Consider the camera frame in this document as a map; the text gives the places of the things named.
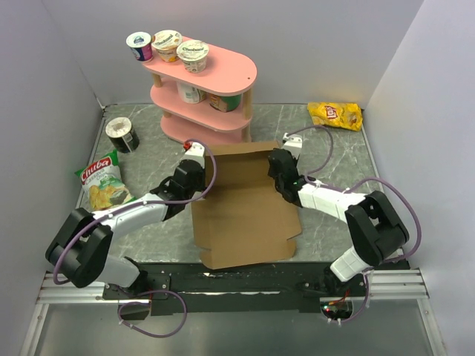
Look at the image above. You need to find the brown cardboard box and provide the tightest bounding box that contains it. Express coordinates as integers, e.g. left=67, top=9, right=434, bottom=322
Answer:
left=191, top=141, right=302, bottom=269

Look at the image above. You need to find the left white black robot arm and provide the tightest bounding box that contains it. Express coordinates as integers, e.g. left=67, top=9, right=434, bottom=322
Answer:
left=45, top=158, right=205, bottom=298

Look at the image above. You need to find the green Chuba chips bag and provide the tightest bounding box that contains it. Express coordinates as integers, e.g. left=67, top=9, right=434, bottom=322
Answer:
left=75, top=149, right=136, bottom=211

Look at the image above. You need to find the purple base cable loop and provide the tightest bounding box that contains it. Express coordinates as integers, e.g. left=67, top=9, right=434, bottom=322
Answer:
left=117, top=289, right=189, bottom=337

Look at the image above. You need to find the yellow Lays chips bag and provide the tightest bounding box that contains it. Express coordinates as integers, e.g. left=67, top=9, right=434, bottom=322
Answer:
left=307, top=102, right=363, bottom=132

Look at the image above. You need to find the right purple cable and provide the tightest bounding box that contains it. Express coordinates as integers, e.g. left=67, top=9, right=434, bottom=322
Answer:
left=287, top=125, right=423, bottom=265

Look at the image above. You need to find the pink three-tier shelf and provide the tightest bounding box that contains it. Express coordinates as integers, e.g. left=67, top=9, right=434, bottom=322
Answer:
left=142, top=44, right=258, bottom=145

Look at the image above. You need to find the blue white yogurt cup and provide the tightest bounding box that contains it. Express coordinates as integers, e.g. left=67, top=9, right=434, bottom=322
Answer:
left=126, top=31, right=153, bottom=62

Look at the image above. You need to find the orange Chobani yogurt cup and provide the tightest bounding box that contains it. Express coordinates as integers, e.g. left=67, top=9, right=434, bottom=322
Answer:
left=151, top=30, right=183, bottom=63

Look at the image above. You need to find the black can with white lid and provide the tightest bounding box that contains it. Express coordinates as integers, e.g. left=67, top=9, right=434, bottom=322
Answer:
left=105, top=117, right=140, bottom=154

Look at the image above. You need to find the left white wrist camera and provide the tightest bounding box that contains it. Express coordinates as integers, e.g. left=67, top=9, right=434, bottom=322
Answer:
left=183, top=141, right=206, bottom=166

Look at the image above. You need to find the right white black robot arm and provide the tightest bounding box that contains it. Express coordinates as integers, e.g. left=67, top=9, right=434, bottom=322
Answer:
left=268, top=148, right=409, bottom=296

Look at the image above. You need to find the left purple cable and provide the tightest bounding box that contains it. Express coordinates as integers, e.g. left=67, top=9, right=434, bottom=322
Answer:
left=53, top=139, right=217, bottom=286

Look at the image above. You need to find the white Chobani yogurt cup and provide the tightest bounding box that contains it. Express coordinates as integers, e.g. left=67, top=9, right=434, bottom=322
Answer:
left=177, top=40, right=209, bottom=73

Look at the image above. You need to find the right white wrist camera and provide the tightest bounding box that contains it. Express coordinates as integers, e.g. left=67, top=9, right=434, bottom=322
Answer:
left=281, top=133, right=303, bottom=159

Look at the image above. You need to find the green can on middle shelf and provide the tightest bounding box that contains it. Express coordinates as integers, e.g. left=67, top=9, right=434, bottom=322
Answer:
left=207, top=93, right=242, bottom=113

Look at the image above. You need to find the aluminium frame rail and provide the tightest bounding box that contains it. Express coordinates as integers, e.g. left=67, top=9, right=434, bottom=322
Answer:
left=20, top=270, right=123, bottom=356

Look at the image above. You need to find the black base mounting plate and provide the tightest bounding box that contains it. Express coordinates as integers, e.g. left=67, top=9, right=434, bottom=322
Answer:
left=102, top=262, right=366, bottom=316

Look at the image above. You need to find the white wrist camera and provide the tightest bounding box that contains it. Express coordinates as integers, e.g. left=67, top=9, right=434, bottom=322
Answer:
left=183, top=141, right=206, bottom=166
left=281, top=133, right=303, bottom=159

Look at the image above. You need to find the white cup on middle shelf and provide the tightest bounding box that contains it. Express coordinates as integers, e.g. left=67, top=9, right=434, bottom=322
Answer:
left=177, top=82, right=206, bottom=104

